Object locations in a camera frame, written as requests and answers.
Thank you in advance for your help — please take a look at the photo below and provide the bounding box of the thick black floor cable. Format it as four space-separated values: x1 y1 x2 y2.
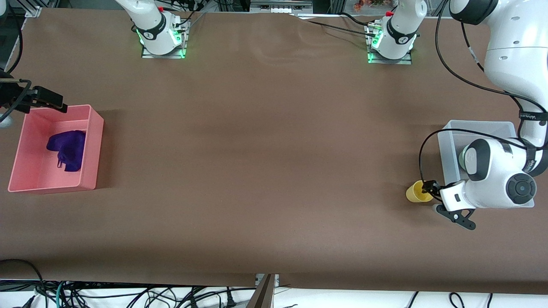
0 258 45 308

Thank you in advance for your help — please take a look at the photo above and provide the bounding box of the clear plastic bin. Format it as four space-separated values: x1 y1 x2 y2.
437 120 536 208

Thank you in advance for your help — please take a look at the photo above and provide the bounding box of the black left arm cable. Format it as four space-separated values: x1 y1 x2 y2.
419 0 548 201

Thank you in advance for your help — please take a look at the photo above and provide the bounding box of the purple cloth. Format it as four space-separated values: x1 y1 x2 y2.
46 130 86 172

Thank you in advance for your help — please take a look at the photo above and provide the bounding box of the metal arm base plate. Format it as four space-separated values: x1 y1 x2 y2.
141 19 188 59
367 24 413 65

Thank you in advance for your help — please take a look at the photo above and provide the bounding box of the black cable on table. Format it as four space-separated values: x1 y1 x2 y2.
300 17 375 38
340 12 377 27

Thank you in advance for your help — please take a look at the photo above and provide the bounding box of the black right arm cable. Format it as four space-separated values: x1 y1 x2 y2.
0 0 33 123

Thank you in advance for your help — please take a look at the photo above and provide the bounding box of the pink plastic bin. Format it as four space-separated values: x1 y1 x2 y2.
8 104 104 194

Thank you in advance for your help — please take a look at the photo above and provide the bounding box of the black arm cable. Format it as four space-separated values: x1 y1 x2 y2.
419 0 548 201
0 0 33 123

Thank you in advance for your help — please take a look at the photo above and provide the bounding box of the yellow cup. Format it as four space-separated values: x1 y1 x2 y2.
405 180 434 203

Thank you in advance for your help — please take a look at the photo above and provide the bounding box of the brown table cover sheet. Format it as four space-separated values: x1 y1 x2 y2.
0 8 548 295

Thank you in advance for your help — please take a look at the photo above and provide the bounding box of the black cable with white tag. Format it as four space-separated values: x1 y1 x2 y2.
459 19 487 73

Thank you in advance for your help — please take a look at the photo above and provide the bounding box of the aluminium frame profile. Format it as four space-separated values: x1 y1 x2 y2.
26 0 58 18

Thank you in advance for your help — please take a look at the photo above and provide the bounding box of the black velcro strap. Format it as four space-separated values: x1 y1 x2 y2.
519 110 548 122

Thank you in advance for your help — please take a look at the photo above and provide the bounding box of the white power strip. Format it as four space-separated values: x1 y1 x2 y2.
250 0 313 13

